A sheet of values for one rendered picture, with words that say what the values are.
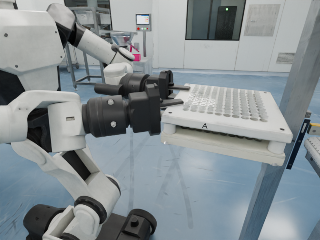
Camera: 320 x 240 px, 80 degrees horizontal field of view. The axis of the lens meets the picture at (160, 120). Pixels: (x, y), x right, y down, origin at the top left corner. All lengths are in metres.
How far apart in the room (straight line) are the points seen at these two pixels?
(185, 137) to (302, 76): 0.42
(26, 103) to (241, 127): 0.39
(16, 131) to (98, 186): 0.51
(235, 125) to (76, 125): 0.31
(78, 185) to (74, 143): 0.42
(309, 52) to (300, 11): 5.34
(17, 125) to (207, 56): 5.39
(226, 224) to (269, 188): 0.75
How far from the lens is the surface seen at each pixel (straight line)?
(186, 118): 0.39
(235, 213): 1.67
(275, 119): 0.45
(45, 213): 1.28
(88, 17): 4.02
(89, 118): 0.40
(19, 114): 0.40
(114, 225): 1.34
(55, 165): 0.78
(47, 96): 0.42
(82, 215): 0.86
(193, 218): 1.57
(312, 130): 0.76
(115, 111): 0.40
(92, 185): 0.83
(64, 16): 0.89
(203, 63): 5.64
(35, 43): 0.70
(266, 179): 0.87
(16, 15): 0.71
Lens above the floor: 1.26
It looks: 27 degrees down
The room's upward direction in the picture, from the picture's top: straight up
